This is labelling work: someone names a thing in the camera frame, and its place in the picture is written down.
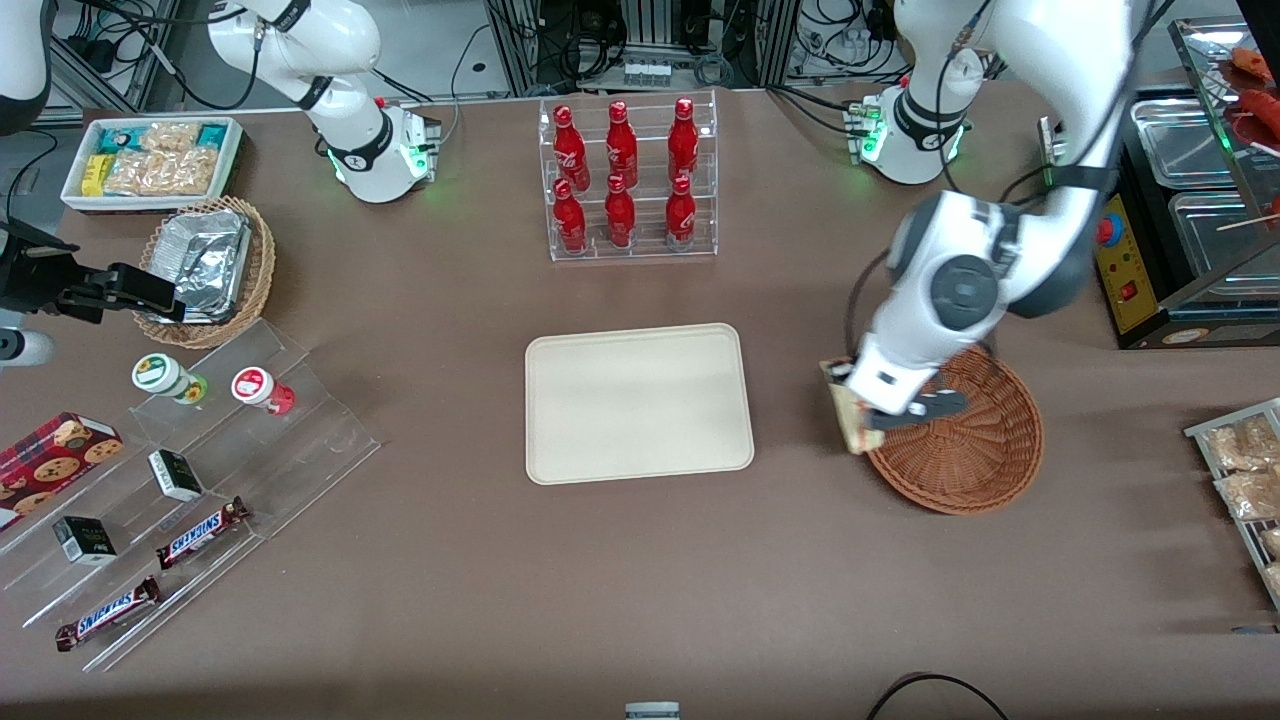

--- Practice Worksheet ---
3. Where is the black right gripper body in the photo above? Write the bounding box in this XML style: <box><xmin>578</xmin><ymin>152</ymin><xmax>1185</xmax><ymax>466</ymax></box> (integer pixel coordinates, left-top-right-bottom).
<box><xmin>0</xmin><ymin>224</ymin><xmax>113</xmax><ymax>324</ymax></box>

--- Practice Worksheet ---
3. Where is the triangle sandwich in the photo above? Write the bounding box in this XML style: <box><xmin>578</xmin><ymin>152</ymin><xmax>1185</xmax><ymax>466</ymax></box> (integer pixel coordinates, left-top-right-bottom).
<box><xmin>820</xmin><ymin>358</ymin><xmax>874</xmax><ymax>457</ymax></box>

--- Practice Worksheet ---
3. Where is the brown round wicker basket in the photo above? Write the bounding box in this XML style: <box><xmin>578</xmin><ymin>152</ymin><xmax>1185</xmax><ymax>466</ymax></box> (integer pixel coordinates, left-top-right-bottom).
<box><xmin>864</xmin><ymin>344</ymin><xmax>1045</xmax><ymax>516</ymax></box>

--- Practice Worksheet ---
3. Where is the light tan wicker basket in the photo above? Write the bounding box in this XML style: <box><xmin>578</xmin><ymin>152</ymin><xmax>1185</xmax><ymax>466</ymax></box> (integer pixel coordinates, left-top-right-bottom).
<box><xmin>132</xmin><ymin>196</ymin><xmax>277</xmax><ymax>350</ymax></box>

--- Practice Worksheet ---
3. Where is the beige plastic tray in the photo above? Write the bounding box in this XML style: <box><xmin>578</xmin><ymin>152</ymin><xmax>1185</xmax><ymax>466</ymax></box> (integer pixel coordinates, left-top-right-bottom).
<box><xmin>525</xmin><ymin>323</ymin><xmax>755</xmax><ymax>486</ymax></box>

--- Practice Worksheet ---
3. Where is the green label white cup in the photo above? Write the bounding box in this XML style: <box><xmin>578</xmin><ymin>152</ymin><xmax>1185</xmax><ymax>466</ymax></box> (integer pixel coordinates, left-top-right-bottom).
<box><xmin>132</xmin><ymin>353</ymin><xmax>209</xmax><ymax>405</ymax></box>

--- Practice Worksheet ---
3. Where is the silver foil package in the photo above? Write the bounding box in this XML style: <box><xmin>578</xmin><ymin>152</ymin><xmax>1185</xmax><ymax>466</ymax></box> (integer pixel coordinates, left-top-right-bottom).
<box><xmin>149</xmin><ymin>209</ymin><xmax>252</xmax><ymax>325</ymax></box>

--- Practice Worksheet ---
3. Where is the clear bag of crackers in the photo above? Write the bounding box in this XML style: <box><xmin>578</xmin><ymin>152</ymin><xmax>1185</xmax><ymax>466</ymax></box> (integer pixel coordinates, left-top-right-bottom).
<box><xmin>139</xmin><ymin>121</ymin><xmax>202</xmax><ymax>154</ymax></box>
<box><xmin>160</xmin><ymin>147</ymin><xmax>220</xmax><ymax>197</ymax></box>
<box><xmin>104</xmin><ymin>150</ymin><xmax>163</xmax><ymax>197</ymax></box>

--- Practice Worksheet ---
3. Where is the red label white cup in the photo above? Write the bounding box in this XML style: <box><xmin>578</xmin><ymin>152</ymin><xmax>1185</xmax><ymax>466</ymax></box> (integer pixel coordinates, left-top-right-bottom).
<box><xmin>231</xmin><ymin>367</ymin><xmax>296</xmax><ymax>417</ymax></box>

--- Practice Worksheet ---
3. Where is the white rectangular snack bin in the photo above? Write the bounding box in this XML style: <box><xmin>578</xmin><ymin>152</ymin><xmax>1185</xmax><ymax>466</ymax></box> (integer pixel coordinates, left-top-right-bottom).
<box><xmin>60</xmin><ymin>116</ymin><xmax>245</xmax><ymax>214</ymax></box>

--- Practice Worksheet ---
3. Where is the small black carton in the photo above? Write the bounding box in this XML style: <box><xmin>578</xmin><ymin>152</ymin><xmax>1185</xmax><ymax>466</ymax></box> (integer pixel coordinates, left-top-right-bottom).
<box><xmin>53</xmin><ymin>516</ymin><xmax>119</xmax><ymax>567</ymax></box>
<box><xmin>148</xmin><ymin>450</ymin><xmax>205</xmax><ymax>503</ymax></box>

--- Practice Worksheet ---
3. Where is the red cookie box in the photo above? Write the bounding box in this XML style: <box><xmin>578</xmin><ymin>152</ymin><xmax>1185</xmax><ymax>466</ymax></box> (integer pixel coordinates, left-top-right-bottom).
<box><xmin>0</xmin><ymin>412</ymin><xmax>125</xmax><ymax>533</ymax></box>

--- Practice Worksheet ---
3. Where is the clear acrylic stepped shelf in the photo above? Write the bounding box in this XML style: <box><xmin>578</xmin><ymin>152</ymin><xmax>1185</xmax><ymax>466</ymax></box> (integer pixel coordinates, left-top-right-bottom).
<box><xmin>0</xmin><ymin>319</ymin><xmax>382</xmax><ymax>673</ymax></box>

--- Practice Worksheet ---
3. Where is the snickers chocolate bar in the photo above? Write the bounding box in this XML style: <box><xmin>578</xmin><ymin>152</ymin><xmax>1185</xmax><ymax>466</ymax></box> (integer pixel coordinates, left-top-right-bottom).
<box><xmin>55</xmin><ymin>576</ymin><xmax>163</xmax><ymax>652</ymax></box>
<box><xmin>155</xmin><ymin>497</ymin><xmax>251</xmax><ymax>571</ymax></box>

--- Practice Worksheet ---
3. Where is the black food warmer cabinet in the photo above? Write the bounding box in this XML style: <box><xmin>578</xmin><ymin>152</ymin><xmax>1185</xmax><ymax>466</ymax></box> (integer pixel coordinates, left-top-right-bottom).
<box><xmin>1037</xmin><ymin>15</ymin><xmax>1280</xmax><ymax>352</ymax></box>

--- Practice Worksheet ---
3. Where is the red cola bottle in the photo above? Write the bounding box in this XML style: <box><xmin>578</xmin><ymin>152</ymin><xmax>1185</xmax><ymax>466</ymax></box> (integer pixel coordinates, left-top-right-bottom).
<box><xmin>605</xmin><ymin>100</ymin><xmax>639</xmax><ymax>189</ymax></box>
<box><xmin>668</xmin><ymin>97</ymin><xmax>700</xmax><ymax>184</ymax></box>
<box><xmin>665</xmin><ymin>175</ymin><xmax>697</xmax><ymax>251</ymax></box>
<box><xmin>604</xmin><ymin>174</ymin><xmax>637</xmax><ymax>249</ymax></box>
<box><xmin>552</xmin><ymin>179</ymin><xmax>588</xmax><ymax>254</ymax></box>
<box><xmin>553</xmin><ymin>104</ymin><xmax>592</xmax><ymax>193</ymax></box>

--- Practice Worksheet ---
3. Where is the clear acrylic bottle rack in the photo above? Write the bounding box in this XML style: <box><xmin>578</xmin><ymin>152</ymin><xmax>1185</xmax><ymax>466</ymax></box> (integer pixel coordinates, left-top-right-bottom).
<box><xmin>538</xmin><ymin>89</ymin><xmax>719</xmax><ymax>264</ymax></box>

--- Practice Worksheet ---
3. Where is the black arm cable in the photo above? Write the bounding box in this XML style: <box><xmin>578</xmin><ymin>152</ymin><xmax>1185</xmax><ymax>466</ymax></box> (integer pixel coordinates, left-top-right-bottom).
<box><xmin>844</xmin><ymin>249</ymin><xmax>903</xmax><ymax>363</ymax></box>

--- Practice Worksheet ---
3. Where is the black cable loop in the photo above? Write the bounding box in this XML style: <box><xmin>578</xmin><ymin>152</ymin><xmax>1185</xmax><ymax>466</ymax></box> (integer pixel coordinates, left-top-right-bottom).
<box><xmin>865</xmin><ymin>673</ymin><xmax>1011</xmax><ymax>720</ymax></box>

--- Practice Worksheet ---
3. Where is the metal wire display rack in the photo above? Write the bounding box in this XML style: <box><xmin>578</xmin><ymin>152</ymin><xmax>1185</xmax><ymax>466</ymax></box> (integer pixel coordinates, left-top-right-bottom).
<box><xmin>1184</xmin><ymin>398</ymin><xmax>1280</xmax><ymax>612</ymax></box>

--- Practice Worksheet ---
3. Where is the aluminium frame rack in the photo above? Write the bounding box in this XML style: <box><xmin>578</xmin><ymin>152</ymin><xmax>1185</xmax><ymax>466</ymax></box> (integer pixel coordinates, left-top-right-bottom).
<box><xmin>485</xmin><ymin>0</ymin><xmax>801</xmax><ymax>97</ymax></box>

